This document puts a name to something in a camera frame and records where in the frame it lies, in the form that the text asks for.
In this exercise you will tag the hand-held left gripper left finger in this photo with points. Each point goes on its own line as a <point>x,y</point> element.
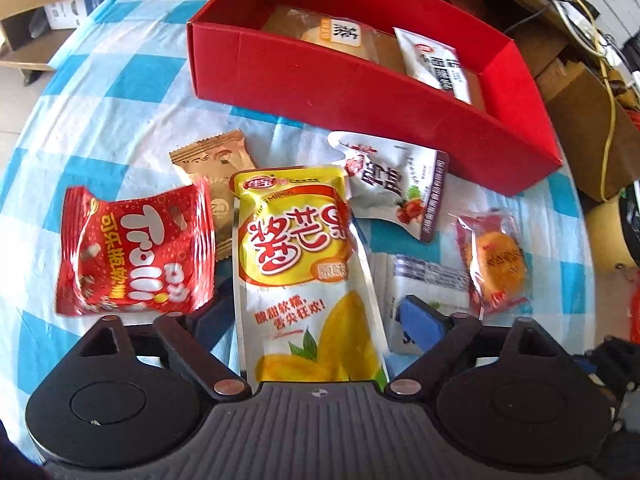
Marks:
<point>212,332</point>

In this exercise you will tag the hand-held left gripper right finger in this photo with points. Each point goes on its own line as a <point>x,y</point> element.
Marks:
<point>425,325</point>

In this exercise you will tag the blue and white snack packet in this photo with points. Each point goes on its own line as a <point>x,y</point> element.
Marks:
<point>430,275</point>

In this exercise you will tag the orange cake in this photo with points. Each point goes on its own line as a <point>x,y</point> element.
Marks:
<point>500,260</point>

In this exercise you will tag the yellow mango snack pouch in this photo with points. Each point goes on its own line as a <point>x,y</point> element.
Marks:
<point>300,260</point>

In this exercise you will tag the red gummy candy packet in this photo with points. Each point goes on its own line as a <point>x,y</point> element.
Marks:
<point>130,250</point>

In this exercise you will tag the white and purple snack packet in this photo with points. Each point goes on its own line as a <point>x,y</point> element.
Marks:
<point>390,180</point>

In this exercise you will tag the gold candy wrapper packet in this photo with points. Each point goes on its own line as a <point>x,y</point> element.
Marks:
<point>215,160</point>

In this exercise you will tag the red cardboard box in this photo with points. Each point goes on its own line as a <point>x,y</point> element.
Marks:
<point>300,80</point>

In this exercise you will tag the white noodle snack packet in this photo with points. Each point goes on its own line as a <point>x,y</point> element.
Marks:
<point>435,65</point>

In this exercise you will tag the brown cardboard box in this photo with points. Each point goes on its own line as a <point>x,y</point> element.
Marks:
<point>580,105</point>

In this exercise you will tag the clear pastry packet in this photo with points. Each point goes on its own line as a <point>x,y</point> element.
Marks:
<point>320,35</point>

